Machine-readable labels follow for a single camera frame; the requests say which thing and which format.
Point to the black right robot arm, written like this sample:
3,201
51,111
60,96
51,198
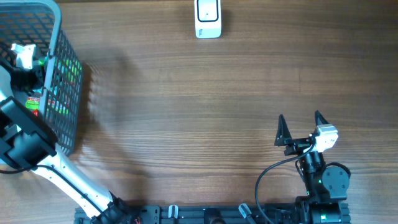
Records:
326,183

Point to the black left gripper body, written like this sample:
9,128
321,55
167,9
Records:
25,78

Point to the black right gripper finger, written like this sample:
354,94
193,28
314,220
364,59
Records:
319,119
283,136

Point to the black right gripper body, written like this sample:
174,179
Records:
296,146

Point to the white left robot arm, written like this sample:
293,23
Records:
29,144

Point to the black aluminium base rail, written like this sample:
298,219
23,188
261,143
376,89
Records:
277,213

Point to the grey plastic basket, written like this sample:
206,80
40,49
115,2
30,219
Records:
40,23

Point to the white barcode scanner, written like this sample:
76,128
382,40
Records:
207,19

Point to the green snack bag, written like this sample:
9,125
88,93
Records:
33,101

